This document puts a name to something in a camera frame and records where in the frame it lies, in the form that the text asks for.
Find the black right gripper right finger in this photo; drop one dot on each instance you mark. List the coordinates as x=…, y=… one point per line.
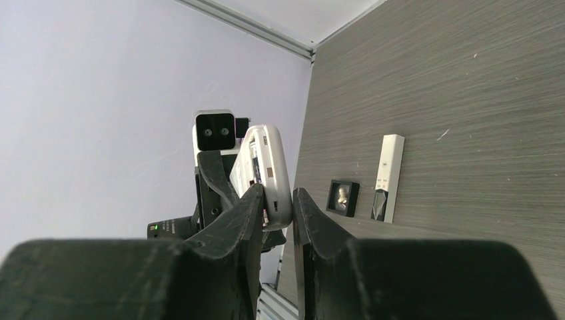
x=340, y=276

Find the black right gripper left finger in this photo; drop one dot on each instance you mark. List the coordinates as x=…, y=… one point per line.
x=212, y=275

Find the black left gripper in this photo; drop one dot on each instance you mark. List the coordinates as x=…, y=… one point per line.
x=212, y=181

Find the white rectangular box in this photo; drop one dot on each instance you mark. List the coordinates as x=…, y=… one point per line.
x=387, y=178

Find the white remote control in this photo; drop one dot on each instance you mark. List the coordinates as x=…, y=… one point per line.
x=261, y=160

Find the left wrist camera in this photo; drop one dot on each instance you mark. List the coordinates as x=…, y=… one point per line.
x=219, y=130

